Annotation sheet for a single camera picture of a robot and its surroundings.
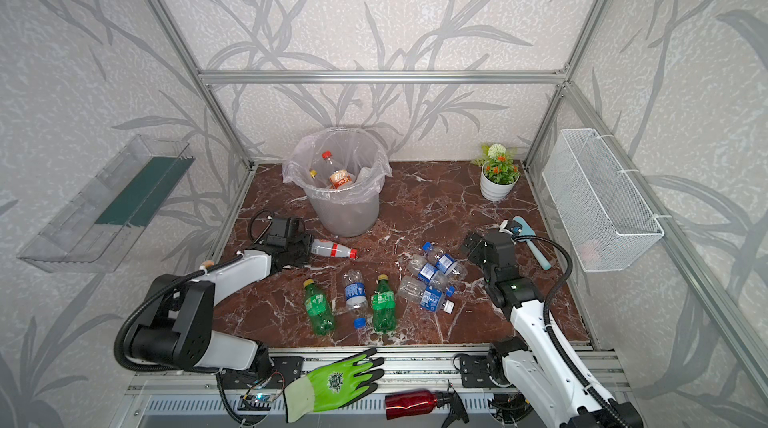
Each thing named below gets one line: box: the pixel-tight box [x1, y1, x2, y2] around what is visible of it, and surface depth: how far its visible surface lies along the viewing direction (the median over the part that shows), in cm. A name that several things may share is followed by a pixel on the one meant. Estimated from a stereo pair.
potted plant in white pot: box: [471, 143, 521, 201], surface depth 104 cm
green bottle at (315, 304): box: [303, 279, 336, 336], surface depth 81 cm
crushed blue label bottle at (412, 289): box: [396, 276, 445, 312], surface depth 82 cm
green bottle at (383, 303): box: [371, 274, 396, 333], surface depth 84 cm
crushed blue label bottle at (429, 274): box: [407, 254, 457, 296], surface depth 88 cm
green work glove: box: [283, 348, 385, 423], surface depth 72 cm
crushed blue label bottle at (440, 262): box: [418, 242, 460, 282], surface depth 90 cm
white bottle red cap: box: [310, 239, 358, 260], surface depth 93 cm
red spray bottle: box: [385, 381, 470, 428], surface depth 69 cm
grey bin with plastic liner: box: [282, 126, 393, 238], surface depth 95 cm
